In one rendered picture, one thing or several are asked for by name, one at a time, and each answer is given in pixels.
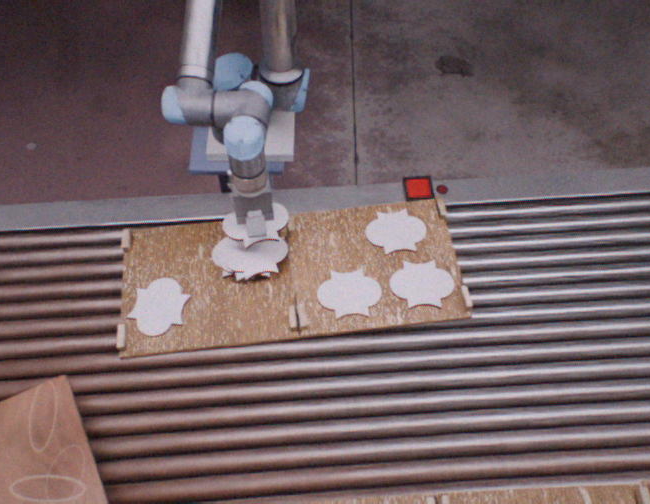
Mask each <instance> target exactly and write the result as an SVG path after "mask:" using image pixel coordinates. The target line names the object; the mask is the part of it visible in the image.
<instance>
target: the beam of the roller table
mask: <svg viewBox="0 0 650 504"><path fill-rule="evenodd" d="M432 184H433V189H434V195H435V198H436V197H442V199H443V202H444V204H445V207H446V209H461V207H479V206H497V205H516V204H534V203H552V202H570V201H584V200H589V199H607V198H626V197H646V196H650V167H635V168H615V170H596V171H577V172H558V173H539V175H520V176H502V177H483V178H465V179H446V180H432ZM439 185H444V186H446V187H447V188H448V191H447V193H445V194H442V195H441V193H438V192H437V191H436V187H437V186H439ZM271 191H272V201H273V203H278V204H280V205H283V207H284V208H285V209H286V210H287V212H292V214H297V213H306V212H317V211H327V210H338V209H348V208H358V207H369V205H379V204H390V203H400V202H406V198H405V191H404V186H403V183H390V184H371V185H353V186H334V187H316V188H298V189H279V190H271ZM234 211H235V209H234V203H233V197H232V192H224V193H206V195H205V194H186V196H175V195H167V197H149V198H130V199H111V200H93V201H74V202H55V203H35V204H16V205H0V235H7V234H27V233H45V232H64V231H83V230H100V229H119V228H137V227H155V226H174V225H192V224H202V223H213V222H223V221H224V218H225V217H226V216H227V215H228V214H230V213H232V212H234Z"/></svg>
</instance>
